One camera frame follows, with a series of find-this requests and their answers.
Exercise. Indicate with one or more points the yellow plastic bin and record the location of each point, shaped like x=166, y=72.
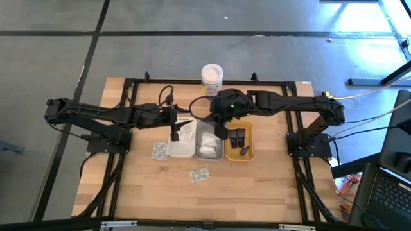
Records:
x=250, y=138

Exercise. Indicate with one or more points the black slanted desk leg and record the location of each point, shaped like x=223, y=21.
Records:
x=390, y=22

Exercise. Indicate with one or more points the black desk foot bar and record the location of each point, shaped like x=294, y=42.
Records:
x=366, y=81

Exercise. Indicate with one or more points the black laptop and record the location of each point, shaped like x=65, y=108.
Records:
x=388, y=195

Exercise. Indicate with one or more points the clear bag of cotton pads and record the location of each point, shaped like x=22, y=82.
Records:
x=209, y=139
x=207, y=152

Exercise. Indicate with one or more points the dark blue toiletry tube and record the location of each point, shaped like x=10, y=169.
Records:
x=241, y=138
x=233, y=138

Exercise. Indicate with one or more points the white plastic bin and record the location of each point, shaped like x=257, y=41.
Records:
x=180, y=149

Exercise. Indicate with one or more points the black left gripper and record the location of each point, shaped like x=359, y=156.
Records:
x=151, y=115

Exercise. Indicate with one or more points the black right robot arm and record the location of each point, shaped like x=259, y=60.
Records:
x=289, y=101

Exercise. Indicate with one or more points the blue grey floor object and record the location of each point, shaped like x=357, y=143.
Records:
x=9, y=147

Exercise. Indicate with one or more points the black monitor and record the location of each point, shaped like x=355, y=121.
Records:
x=398, y=144

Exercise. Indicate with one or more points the orange item on floor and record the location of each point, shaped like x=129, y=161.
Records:
x=345, y=192

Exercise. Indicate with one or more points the disinfecting wipes canister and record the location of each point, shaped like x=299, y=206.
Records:
x=212, y=75

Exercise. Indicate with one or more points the small dark purple tube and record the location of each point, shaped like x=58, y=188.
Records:
x=244, y=151

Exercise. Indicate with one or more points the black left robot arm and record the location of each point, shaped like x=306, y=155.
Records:
x=90, y=112

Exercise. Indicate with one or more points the yellow power plug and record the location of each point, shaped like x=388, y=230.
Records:
x=327, y=95

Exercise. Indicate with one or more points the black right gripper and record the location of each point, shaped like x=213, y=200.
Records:
x=231, y=106

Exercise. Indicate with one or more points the grey plastic bin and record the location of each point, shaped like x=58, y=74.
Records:
x=220, y=146

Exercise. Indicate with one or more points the black camera rig bar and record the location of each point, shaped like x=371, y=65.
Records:
x=48, y=224

